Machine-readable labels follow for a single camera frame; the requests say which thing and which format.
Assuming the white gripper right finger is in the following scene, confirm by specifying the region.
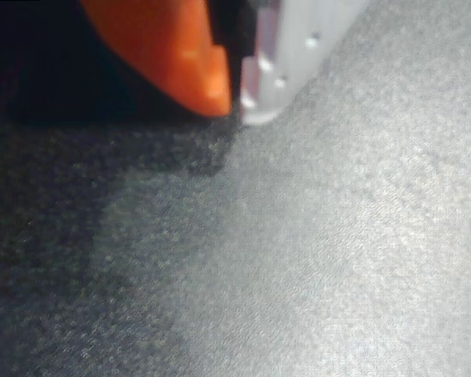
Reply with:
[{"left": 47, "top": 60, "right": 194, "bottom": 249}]
[{"left": 238, "top": 0, "right": 373, "bottom": 126}]

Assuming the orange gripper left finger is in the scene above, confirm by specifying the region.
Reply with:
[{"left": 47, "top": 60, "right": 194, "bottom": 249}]
[{"left": 77, "top": 0, "right": 233, "bottom": 119}]

